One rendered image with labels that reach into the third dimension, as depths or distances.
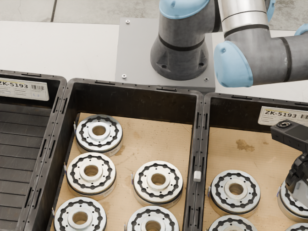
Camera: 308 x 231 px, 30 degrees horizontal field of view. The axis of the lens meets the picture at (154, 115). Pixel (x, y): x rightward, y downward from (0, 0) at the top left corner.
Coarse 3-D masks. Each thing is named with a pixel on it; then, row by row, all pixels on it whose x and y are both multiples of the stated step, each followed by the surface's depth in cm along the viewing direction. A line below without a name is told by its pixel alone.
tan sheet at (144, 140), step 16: (128, 128) 131; (144, 128) 131; (160, 128) 131; (176, 128) 131; (128, 144) 128; (144, 144) 128; (160, 144) 128; (176, 144) 128; (112, 160) 125; (128, 160) 125; (144, 160) 125; (160, 160) 125; (176, 160) 126; (64, 176) 122; (128, 176) 122; (64, 192) 119; (112, 192) 120; (128, 192) 120; (112, 208) 117; (128, 208) 117; (176, 208) 118; (80, 224) 115; (112, 224) 115
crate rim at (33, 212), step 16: (80, 80) 126; (96, 80) 126; (64, 96) 123; (192, 96) 125; (64, 112) 120; (192, 144) 116; (48, 160) 112; (192, 160) 113; (192, 176) 111; (192, 192) 109; (32, 208) 105; (192, 208) 106; (32, 224) 103; (192, 224) 104
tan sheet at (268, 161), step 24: (216, 144) 129; (240, 144) 129; (264, 144) 129; (216, 168) 125; (240, 168) 125; (264, 168) 125; (288, 168) 125; (264, 192) 121; (216, 216) 117; (264, 216) 117
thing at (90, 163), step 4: (84, 164) 120; (88, 164) 120; (92, 164) 120; (96, 164) 120; (80, 168) 119; (84, 168) 119; (100, 168) 119; (80, 172) 118; (100, 172) 118; (84, 176) 118; (88, 176) 118; (92, 176) 118; (96, 176) 118; (100, 176) 118; (84, 180) 118; (88, 180) 117; (92, 180) 117; (96, 180) 118
